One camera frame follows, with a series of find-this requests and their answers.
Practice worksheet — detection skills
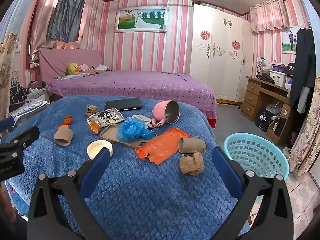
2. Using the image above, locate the crushed brown cardboard tube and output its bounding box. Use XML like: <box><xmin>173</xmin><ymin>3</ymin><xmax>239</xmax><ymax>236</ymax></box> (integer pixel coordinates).
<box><xmin>179</xmin><ymin>151</ymin><xmax>205</xmax><ymax>176</ymax></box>

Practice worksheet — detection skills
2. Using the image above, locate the desk lamp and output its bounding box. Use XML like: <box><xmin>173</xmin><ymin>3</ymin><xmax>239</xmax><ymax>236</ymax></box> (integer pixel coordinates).
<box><xmin>256</xmin><ymin>57</ymin><xmax>266</xmax><ymax>78</ymax></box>

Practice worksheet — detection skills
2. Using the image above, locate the grey curtain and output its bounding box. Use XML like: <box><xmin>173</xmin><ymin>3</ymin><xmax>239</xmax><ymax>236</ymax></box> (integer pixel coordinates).
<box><xmin>46</xmin><ymin>0</ymin><xmax>88</xmax><ymax>43</ymax></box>

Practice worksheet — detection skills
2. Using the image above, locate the white storage box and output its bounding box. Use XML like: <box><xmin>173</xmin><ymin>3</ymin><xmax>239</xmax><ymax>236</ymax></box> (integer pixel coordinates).
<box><xmin>266</xmin><ymin>70</ymin><xmax>287</xmax><ymax>87</ymax></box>

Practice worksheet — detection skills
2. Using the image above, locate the pink mug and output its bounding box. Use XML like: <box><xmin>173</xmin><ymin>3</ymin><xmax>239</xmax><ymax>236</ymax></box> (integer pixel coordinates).
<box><xmin>151</xmin><ymin>100</ymin><xmax>180</xmax><ymax>128</ymax></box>

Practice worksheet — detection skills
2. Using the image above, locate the pink headboard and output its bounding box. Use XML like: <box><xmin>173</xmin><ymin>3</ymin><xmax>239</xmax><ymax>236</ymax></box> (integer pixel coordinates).
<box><xmin>37</xmin><ymin>49</ymin><xmax>103</xmax><ymax>80</ymax></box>

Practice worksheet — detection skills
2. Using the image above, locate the black phone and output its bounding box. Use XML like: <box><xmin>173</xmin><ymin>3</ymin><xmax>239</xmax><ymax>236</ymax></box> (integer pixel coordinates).
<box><xmin>105</xmin><ymin>98</ymin><xmax>143</xmax><ymax>112</ymax></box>

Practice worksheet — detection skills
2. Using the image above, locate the blue quilted blanket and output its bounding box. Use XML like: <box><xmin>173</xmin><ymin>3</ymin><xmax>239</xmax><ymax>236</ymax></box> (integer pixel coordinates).
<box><xmin>0</xmin><ymin>95</ymin><xmax>250</xmax><ymax>240</ymax></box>

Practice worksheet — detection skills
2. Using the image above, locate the dark patterned bag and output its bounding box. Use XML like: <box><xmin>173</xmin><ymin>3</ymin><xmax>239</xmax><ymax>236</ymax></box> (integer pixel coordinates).
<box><xmin>10</xmin><ymin>79</ymin><xmax>30</xmax><ymax>105</ymax></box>

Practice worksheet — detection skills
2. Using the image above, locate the white wardrobe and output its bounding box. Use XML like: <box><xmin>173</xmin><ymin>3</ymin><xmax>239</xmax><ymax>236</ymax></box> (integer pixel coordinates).
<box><xmin>189</xmin><ymin>4</ymin><xmax>254</xmax><ymax>103</ymax></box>

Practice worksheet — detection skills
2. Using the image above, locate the yellow duck plush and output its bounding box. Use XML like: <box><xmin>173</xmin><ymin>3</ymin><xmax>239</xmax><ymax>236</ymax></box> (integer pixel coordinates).
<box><xmin>67</xmin><ymin>62</ymin><xmax>80</xmax><ymax>75</ymax></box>

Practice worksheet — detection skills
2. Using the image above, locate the light blue plastic basket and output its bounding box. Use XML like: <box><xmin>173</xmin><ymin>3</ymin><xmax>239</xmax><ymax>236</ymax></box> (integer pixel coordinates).
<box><xmin>222</xmin><ymin>133</ymin><xmax>290</xmax><ymax>180</ymax></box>

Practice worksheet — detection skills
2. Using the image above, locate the grey hanging garment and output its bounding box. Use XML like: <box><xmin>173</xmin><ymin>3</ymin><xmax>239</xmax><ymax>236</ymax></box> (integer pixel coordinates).
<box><xmin>297</xmin><ymin>86</ymin><xmax>310</xmax><ymax>114</ymax></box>

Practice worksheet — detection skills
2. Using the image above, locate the beige phone case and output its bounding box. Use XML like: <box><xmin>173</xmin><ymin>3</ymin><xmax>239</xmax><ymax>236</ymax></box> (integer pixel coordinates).
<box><xmin>100</xmin><ymin>124</ymin><xmax>158</xmax><ymax>149</ymax></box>

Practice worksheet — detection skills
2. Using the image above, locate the printed grey snack packet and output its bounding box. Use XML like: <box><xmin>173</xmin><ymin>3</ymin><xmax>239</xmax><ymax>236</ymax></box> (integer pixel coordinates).
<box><xmin>87</xmin><ymin>107</ymin><xmax>125</xmax><ymax>128</ymax></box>

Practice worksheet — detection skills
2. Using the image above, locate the purple dotted bed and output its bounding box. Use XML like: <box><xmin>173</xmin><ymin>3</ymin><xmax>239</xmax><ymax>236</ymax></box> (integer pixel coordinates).
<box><xmin>44</xmin><ymin>70</ymin><xmax>218</xmax><ymax>120</ymax></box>

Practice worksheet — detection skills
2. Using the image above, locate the wooden desk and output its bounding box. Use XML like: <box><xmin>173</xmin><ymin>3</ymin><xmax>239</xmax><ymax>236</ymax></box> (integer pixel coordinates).
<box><xmin>241</xmin><ymin>76</ymin><xmax>294</xmax><ymax>144</ymax></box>

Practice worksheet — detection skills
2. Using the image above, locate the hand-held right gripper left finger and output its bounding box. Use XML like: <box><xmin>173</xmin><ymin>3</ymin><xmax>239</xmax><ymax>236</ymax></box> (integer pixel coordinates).
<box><xmin>27</xmin><ymin>148</ymin><xmax>112</xmax><ymax>240</ymax></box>

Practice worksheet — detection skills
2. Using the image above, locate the person's left forearm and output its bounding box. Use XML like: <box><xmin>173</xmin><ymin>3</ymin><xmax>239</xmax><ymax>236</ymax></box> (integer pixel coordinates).
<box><xmin>0</xmin><ymin>181</ymin><xmax>17</xmax><ymax>224</ymax></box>

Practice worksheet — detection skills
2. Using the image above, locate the black gift bag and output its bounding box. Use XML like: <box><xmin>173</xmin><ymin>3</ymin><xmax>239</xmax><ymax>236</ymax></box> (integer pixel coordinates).
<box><xmin>255</xmin><ymin>108</ymin><xmax>272</xmax><ymax>132</ymax></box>

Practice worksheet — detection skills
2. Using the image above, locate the dark hanging garment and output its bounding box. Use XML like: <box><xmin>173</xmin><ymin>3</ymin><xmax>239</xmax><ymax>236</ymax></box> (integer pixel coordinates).
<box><xmin>290</xmin><ymin>28</ymin><xmax>317</xmax><ymax>105</ymax></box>

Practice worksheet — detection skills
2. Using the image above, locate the brown paper ball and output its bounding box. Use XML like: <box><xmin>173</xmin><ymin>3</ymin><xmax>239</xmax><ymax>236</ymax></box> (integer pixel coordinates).
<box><xmin>86</xmin><ymin>105</ymin><xmax>99</xmax><ymax>117</ymax></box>

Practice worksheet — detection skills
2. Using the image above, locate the beige packet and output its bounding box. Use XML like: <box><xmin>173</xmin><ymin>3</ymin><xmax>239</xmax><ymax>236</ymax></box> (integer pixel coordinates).
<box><xmin>132</xmin><ymin>114</ymin><xmax>153</xmax><ymax>128</ymax></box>

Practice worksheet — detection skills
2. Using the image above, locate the dotted white cloth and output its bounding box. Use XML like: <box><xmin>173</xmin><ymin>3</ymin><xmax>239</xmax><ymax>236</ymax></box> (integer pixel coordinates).
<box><xmin>10</xmin><ymin>100</ymin><xmax>50</xmax><ymax>118</ymax></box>

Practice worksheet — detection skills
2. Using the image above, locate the blue plastic bag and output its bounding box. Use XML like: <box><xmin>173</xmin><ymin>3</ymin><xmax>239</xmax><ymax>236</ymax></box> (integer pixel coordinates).
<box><xmin>116</xmin><ymin>117</ymin><xmax>156</xmax><ymax>142</ymax></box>

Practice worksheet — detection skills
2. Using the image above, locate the framed wedding picture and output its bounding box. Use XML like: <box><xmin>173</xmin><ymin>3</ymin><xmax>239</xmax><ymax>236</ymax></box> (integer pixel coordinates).
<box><xmin>114</xmin><ymin>6</ymin><xmax>168</xmax><ymax>33</ymax></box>

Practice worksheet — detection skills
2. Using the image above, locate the pink shiny long curtain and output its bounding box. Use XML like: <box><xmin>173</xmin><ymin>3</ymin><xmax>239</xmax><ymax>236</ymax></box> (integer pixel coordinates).
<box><xmin>26</xmin><ymin>0</ymin><xmax>88</xmax><ymax>63</ymax></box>

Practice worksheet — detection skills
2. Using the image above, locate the floral curtain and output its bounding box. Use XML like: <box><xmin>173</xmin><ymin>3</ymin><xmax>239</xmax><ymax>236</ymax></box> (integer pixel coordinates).
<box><xmin>287</xmin><ymin>75</ymin><xmax>320</xmax><ymax>175</ymax></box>

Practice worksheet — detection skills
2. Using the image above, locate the dark clothes pile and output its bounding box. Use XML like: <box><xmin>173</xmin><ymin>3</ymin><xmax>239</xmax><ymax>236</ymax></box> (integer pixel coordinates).
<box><xmin>256</xmin><ymin>72</ymin><xmax>275</xmax><ymax>84</ymax></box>

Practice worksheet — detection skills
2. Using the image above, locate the orange plastic bag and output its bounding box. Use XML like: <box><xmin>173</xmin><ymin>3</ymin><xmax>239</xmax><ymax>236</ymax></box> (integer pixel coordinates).
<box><xmin>135</xmin><ymin>127</ymin><xmax>190</xmax><ymax>165</ymax></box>

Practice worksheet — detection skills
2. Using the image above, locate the white round lid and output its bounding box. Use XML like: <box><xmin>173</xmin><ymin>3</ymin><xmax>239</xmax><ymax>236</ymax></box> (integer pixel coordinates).
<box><xmin>87</xmin><ymin>140</ymin><xmax>113</xmax><ymax>160</ymax></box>

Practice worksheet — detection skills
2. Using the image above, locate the wall poster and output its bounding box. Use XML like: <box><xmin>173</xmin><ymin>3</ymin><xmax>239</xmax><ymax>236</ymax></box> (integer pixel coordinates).
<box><xmin>281</xmin><ymin>26</ymin><xmax>298</xmax><ymax>53</ymax></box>

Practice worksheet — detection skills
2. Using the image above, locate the white fan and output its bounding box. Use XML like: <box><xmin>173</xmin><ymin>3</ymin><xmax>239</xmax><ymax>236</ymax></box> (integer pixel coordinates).
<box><xmin>265</xmin><ymin>102</ymin><xmax>283</xmax><ymax>117</ymax></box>

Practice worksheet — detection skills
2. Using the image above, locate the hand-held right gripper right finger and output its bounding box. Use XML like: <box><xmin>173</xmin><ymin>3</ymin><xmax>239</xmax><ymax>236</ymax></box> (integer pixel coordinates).
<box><xmin>211</xmin><ymin>146</ymin><xmax>294</xmax><ymax>240</ymax></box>

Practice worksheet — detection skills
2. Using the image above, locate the pink patterned short curtain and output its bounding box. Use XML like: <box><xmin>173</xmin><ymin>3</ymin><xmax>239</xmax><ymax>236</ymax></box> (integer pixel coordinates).
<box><xmin>250</xmin><ymin>0</ymin><xmax>290</xmax><ymax>33</ymax></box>

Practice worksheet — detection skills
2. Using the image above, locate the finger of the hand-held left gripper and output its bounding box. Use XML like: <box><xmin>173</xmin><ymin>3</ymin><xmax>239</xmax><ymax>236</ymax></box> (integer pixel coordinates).
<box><xmin>0</xmin><ymin>126</ymin><xmax>40</xmax><ymax>153</ymax></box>
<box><xmin>0</xmin><ymin>116</ymin><xmax>15</xmax><ymax>134</ymax></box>

